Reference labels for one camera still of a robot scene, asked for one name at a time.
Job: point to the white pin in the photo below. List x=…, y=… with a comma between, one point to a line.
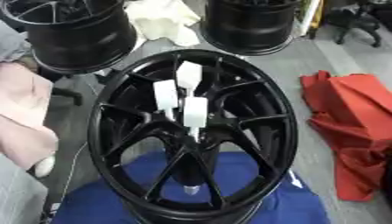
x=165, y=95
x=195, y=112
x=189, y=73

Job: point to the black spoked wheel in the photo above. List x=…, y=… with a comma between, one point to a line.
x=258, y=122

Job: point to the black wheel rim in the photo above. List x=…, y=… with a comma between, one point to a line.
x=76, y=38
x=250, y=29

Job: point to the white cloth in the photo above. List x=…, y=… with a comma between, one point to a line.
x=163, y=20

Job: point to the blue cloth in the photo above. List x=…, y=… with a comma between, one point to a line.
x=92, y=204

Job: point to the red cloth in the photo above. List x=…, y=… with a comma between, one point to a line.
x=357, y=116

